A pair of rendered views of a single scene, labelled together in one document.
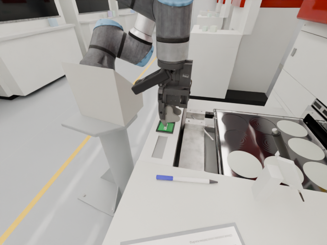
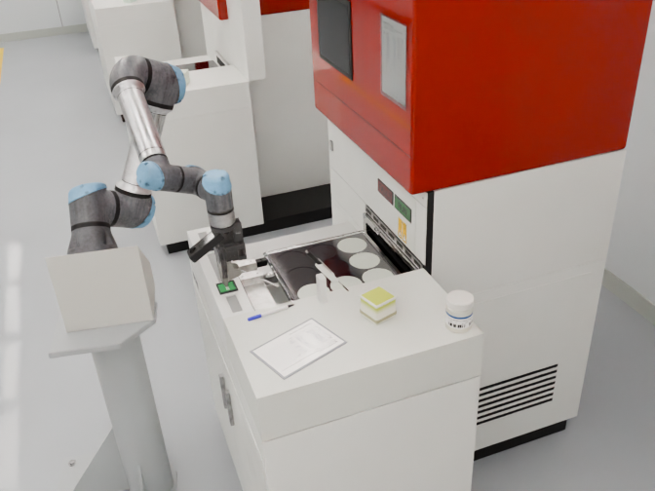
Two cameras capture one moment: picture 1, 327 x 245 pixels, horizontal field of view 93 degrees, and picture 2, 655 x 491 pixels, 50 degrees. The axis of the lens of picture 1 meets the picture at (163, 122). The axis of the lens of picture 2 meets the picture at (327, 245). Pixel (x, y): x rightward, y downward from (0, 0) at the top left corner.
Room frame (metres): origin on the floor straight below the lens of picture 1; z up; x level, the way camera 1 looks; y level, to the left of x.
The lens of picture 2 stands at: (-1.26, 0.62, 2.13)
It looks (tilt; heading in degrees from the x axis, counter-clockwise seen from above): 31 degrees down; 329
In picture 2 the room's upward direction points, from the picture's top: 3 degrees counter-clockwise
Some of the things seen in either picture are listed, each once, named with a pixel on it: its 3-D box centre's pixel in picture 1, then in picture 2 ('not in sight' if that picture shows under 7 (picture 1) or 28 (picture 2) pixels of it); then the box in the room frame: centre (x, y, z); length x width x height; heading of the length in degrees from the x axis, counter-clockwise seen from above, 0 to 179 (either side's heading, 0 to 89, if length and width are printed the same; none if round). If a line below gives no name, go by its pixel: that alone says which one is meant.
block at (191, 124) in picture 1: (194, 124); (250, 278); (0.49, -0.13, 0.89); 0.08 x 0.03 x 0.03; 78
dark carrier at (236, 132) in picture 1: (270, 144); (333, 268); (0.38, -0.38, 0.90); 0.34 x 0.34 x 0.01; 78
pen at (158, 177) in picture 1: (186, 179); (271, 312); (0.20, -0.05, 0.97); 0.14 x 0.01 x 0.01; 85
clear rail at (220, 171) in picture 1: (216, 136); (281, 282); (0.42, -0.20, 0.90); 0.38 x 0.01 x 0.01; 168
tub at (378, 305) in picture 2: not in sight; (377, 305); (0.01, -0.29, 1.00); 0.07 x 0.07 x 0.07; 5
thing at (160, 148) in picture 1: (171, 121); (220, 285); (0.52, -0.03, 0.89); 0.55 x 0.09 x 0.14; 168
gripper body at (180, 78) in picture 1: (173, 82); (227, 241); (0.39, -0.03, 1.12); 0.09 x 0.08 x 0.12; 78
